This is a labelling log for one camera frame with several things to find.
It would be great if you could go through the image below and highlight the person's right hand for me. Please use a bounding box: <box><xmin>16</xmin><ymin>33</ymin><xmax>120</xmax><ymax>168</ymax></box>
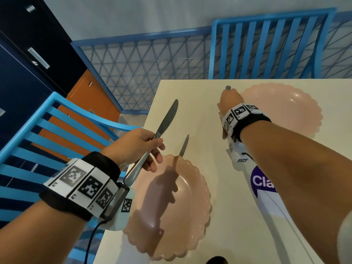
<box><xmin>217</xmin><ymin>89</ymin><xmax>245</xmax><ymax>116</ymax></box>

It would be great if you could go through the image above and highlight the person's left hand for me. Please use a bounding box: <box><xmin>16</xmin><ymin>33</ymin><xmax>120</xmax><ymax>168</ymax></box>
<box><xmin>100</xmin><ymin>128</ymin><xmax>166</xmax><ymax>173</ymax></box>

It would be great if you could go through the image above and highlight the silver table knife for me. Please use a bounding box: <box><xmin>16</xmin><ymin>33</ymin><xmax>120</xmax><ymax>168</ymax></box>
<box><xmin>123</xmin><ymin>99</ymin><xmax>179</xmax><ymax>187</ymax></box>

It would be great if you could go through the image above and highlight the person's left forearm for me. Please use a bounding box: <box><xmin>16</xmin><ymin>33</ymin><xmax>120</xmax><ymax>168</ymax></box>
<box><xmin>0</xmin><ymin>200</ymin><xmax>92</xmax><ymax>264</ymax></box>

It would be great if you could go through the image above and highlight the person's right forearm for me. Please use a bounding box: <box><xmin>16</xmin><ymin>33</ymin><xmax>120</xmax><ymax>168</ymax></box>
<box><xmin>240</xmin><ymin>120</ymin><xmax>352</xmax><ymax>264</ymax></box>

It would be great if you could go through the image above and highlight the pink scalloped plate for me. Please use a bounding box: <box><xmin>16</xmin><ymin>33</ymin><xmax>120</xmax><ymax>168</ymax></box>
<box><xmin>122</xmin><ymin>154</ymin><xmax>212</xmax><ymax>262</ymax></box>
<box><xmin>217</xmin><ymin>82</ymin><xmax>323</xmax><ymax>140</ymax></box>

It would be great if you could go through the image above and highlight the orange cabinet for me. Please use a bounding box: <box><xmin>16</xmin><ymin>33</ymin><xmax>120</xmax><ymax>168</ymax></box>
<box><xmin>31</xmin><ymin>69</ymin><xmax>122</xmax><ymax>163</ymax></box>

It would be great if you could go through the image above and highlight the blue mesh fence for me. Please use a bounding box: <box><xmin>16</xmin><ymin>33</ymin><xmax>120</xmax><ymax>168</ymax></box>
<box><xmin>71</xmin><ymin>10</ymin><xmax>352</xmax><ymax>115</ymax></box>

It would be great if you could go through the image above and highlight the black marker wristband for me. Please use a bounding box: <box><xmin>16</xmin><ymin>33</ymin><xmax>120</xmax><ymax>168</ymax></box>
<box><xmin>39</xmin><ymin>151</ymin><xmax>130</xmax><ymax>222</ymax></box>
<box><xmin>221</xmin><ymin>103</ymin><xmax>272</xmax><ymax>143</ymax></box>

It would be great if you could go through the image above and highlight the blue slatted chair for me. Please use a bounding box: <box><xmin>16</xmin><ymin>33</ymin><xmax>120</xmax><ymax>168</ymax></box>
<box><xmin>208</xmin><ymin>8</ymin><xmax>338</xmax><ymax>80</ymax></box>
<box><xmin>0</xmin><ymin>92</ymin><xmax>142</xmax><ymax>264</ymax></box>

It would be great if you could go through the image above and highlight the white sheet with purple logo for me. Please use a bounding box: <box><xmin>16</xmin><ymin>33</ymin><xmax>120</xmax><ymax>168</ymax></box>
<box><xmin>243</xmin><ymin>160</ymin><xmax>325</xmax><ymax>264</ymax></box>

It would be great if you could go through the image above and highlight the dark round object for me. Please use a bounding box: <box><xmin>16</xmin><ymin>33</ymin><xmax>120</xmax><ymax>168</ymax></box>
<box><xmin>205</xmin><ymin>256</ymin><xmax>229</xmax><ymax>264</ymax></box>

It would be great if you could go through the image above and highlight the dark blue cabinet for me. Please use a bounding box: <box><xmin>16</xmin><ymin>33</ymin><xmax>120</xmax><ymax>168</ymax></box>
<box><xmin>0</xmin><ymin>0</ymin><xmax>87</xmax><ymax>153</ymax></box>

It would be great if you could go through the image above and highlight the white sleeve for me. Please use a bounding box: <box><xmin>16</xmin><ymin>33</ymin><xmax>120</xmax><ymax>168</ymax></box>
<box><xmin>337</xmin><ymin>217</ymin><xmax>352</xmax><ymax>264</ymax></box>

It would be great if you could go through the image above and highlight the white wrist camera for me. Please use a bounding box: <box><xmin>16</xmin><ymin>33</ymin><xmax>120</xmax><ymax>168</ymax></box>
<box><xmin>105</xmin><ymin>186</ymin><xmax>136</xmax><ymax>232</ymax></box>
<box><xmin>226</xmin><ymin>137</ymin><xmax>257</xmax><ymax>171</ymax></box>

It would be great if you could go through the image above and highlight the black cable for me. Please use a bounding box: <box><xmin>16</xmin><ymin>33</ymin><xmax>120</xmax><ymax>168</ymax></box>
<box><xmin>84</xmin><ymin>219</ymin><xmax>108</xmax><ymax>264</ymax></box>

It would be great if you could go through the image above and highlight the long silver cabinet handle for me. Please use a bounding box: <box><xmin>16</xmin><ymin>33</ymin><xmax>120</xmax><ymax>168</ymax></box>
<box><xmin>27</xmin><ymin>47</ymin><xmax>51</xmax><ymax>70</ymax></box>

